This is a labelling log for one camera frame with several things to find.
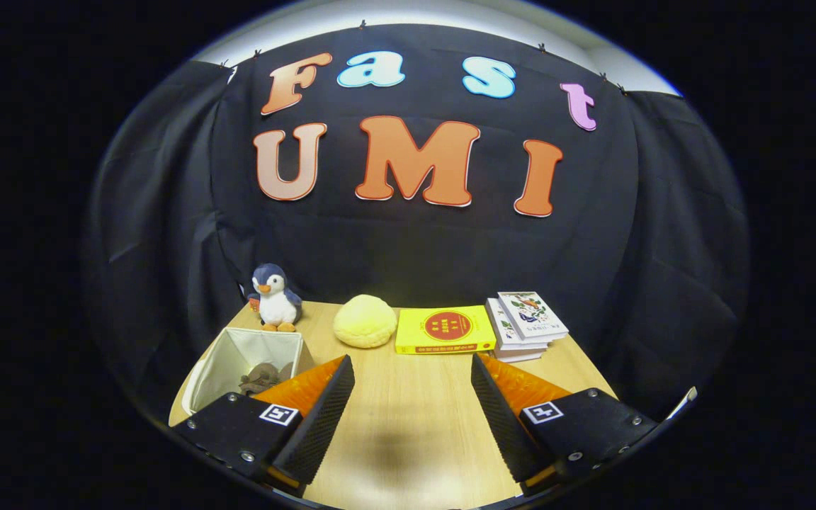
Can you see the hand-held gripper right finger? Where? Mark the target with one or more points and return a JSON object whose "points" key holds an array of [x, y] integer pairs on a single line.
{"points": [[503, 425]]}

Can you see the white book with pink spine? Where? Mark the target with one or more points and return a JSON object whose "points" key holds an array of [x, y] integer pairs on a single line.
{"points": [[518, 356]]}

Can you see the penguin plush toy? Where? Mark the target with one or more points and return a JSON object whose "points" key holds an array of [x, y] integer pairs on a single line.
{"points": [[277, 304]]}

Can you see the brown fabric storage box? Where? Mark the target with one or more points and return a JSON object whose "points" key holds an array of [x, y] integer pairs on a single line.
{"points": [[238, 343]]}

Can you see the black backdrop cloth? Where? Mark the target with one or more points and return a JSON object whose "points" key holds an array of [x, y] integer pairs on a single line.
{"points": [[415, 262]]}

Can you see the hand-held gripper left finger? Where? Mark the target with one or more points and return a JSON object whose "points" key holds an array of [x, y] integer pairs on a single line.
{"points": [[323, 425]]}

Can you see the white book with floral cover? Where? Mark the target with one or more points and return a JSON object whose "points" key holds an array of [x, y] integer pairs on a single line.
{"points": [[532, 315]]}

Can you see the yellow book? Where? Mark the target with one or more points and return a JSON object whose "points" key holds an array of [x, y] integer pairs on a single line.
{"points": [[443, 329]]}

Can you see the yellow round plush bun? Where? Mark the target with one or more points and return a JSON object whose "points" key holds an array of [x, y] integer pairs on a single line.
{"points": [[365, 322]]}

